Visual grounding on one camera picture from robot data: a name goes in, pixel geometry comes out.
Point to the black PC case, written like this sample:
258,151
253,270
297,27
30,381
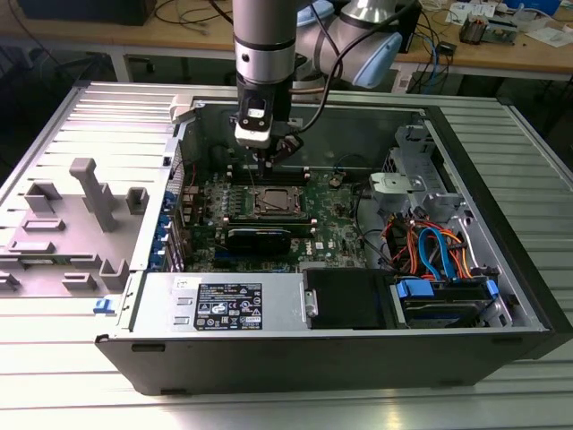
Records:
313,363

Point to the green circuit board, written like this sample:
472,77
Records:
501,31

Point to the green motherboard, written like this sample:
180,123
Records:
331,210

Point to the blue card retainer clip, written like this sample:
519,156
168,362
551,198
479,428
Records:
168,200
155,262
162,222
158,245

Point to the large black box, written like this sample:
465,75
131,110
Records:
89,11

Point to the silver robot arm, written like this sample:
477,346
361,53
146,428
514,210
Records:
264,27

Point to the coin cell battery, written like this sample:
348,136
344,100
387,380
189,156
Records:
336,181

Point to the grey parts rack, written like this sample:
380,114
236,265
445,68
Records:
76,233

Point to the silver metal drive cage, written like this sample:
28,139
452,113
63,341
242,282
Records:
412,148

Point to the wooden desk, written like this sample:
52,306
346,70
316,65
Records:
492,56

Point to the black RAM stick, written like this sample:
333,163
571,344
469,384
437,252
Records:
242,169
268,218

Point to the white paper sheet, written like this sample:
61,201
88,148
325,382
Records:
550,36

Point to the blue plastic clip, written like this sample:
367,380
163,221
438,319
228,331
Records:
102,307

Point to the silver power supply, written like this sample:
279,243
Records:
156,304

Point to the CPU socket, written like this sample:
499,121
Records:
257,213

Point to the copper finned heat sink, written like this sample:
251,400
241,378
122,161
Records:
473,30

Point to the hard disk in blue carrier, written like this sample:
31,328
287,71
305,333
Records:
414,287

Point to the silver round metal bracket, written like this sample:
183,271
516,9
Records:
394,183

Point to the white printed card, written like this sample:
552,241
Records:
459,11

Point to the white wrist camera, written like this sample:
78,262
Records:
253,136

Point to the small upright black box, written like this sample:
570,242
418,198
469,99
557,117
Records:
414,31

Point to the grey case latch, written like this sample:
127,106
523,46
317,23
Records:
181,107

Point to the black graphics card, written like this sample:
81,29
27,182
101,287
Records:
255,242

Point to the thin metal locking lever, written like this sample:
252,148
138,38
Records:
250,177

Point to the small black adapter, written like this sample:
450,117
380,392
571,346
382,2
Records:
447,48

